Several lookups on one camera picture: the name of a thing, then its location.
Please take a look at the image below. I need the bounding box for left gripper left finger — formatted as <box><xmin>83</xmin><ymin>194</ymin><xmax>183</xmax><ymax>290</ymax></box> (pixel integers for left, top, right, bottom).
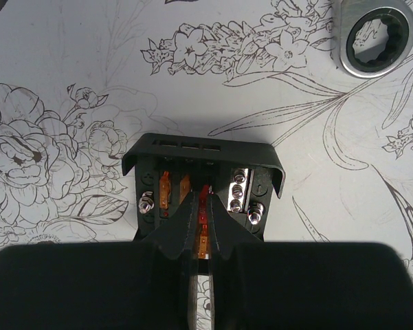
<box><xmin>0</xmin><ymin>192</ymin><xmax>199</xmax><ymax>329</ymax></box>

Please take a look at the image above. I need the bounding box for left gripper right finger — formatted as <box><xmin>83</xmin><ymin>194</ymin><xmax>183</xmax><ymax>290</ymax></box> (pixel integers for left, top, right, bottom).
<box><xmin>207</xmin><ymin>195</ymin><xmax>413</xmax><ymax>329</ymax></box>

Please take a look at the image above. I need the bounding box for red blade fuse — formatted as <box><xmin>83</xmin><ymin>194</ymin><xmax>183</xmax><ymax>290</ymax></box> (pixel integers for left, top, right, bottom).
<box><xmin>198</xmin><ymin>184</ymin><xmax>211</xmax><ymax>227</ymax></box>

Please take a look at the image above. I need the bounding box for black fuse box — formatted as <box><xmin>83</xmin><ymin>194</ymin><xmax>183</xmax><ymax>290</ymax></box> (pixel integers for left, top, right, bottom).
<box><xmin>122</xmin><ymin>133</ymin><xmax>285</xmax><ymax>260</ymax></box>

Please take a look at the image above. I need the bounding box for floral table mat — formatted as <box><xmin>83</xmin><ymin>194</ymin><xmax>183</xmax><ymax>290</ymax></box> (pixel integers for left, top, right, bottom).
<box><xmin>0</xmin><ymin>1</ymin><xmax>413</xmax><ymax>329</ymax></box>

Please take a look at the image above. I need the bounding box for ratchet ring wrench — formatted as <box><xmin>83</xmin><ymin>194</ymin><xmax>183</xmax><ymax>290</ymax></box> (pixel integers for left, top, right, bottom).
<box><xmin>331</xmin><ymin>0</ymin><xmax>413</xmax><ymax>79</ymax></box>

